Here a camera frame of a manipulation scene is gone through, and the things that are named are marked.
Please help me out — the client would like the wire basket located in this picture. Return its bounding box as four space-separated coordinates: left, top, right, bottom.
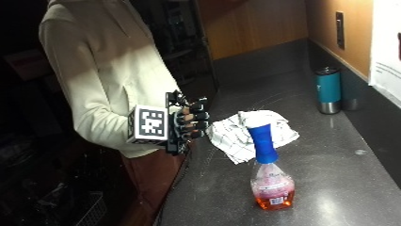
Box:
67 190 107 226

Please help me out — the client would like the teal travel mug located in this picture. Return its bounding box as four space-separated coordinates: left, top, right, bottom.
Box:
313 66 343 115

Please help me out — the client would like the the person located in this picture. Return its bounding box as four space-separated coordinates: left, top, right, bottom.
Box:
37 0 190 226

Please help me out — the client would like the black wall outlet plate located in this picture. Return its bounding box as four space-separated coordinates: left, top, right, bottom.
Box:
334 10 346 50

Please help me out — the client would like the black cable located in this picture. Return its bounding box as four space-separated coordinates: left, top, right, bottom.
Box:
151 141 194 226

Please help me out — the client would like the white marker cube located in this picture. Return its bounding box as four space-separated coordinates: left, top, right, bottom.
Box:
126 104 170 146

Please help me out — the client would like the white checked cloth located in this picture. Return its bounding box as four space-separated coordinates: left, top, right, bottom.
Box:
205 109 301 166

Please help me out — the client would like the white paper sheet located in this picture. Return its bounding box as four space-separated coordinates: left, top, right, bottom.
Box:
367 0 401 109

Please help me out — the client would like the spray bottle with orange liquid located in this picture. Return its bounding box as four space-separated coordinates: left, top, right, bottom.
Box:
245 123 295 211

